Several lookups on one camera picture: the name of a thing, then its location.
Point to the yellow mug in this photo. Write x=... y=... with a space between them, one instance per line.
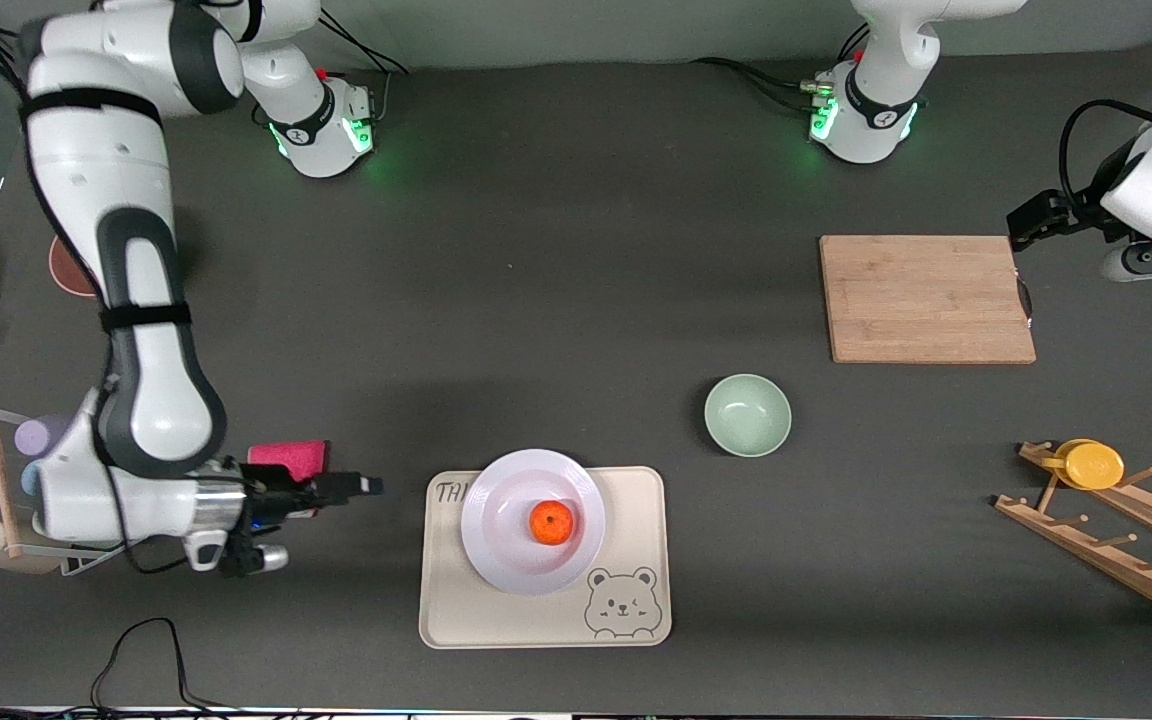
x=1091 y=466

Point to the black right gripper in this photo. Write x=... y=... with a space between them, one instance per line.
x=274 y=499

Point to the orange fruit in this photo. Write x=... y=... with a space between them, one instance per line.
x=552 y=522

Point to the light green bowl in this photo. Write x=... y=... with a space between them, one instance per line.
x=748 y=415

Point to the purple cup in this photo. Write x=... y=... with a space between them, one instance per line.
x=36 y=437

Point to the wooden cutting board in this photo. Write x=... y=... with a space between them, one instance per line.
x=921 y=300

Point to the pink folded cloth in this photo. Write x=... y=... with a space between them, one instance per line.
x=291 y=458

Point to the wooden mug rack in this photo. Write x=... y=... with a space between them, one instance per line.
x=1116 y=555

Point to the white round plate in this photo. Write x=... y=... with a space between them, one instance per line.
x=506 y=540

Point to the pink bowl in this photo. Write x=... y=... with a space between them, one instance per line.
x=71 y=275

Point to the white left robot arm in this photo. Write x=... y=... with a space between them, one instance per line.
x=871 y=110

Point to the beige bear print tray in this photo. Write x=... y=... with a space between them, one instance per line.
x=636 y=520

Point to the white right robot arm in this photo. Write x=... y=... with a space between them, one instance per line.
x=136 y=350

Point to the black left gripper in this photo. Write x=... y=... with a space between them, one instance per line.
x=1063 y=214

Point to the blue cup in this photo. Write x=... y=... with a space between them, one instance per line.
x=31 y=478

